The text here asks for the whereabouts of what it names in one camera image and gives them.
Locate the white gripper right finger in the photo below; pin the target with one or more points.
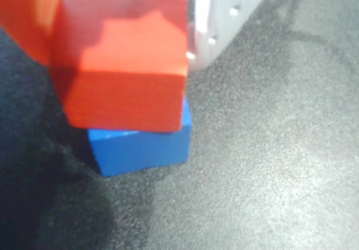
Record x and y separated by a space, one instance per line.
224 11

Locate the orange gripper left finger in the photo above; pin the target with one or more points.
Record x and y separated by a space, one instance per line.
25 17

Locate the red cube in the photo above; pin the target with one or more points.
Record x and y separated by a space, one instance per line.
126 73

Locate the blue cube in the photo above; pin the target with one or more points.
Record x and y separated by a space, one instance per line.
146 152

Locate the black table mat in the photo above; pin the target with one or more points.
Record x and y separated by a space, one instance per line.
266 149

